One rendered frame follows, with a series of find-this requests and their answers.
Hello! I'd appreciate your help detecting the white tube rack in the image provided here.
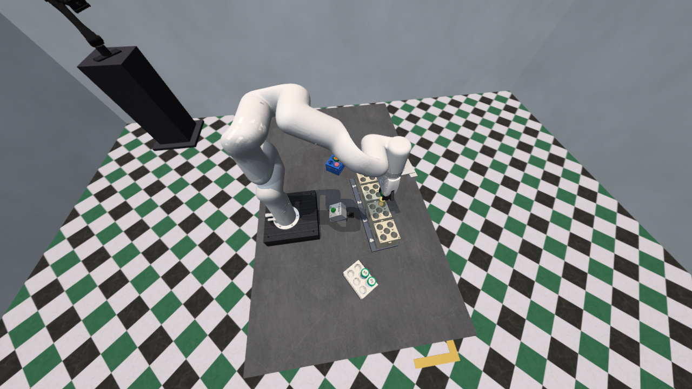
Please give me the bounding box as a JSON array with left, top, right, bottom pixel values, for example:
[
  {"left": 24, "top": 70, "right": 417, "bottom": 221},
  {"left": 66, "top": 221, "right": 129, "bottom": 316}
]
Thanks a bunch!
[{"left": 343, "top": 260, "right": 378, "bottom": 300}]

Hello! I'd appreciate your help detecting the blue tube rack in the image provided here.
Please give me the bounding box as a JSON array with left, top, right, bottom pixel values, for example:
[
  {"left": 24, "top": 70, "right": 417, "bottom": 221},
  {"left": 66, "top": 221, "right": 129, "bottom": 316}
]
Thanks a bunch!
[{"left": 325, "top": 154, "right": 345, "bottom": 176}]

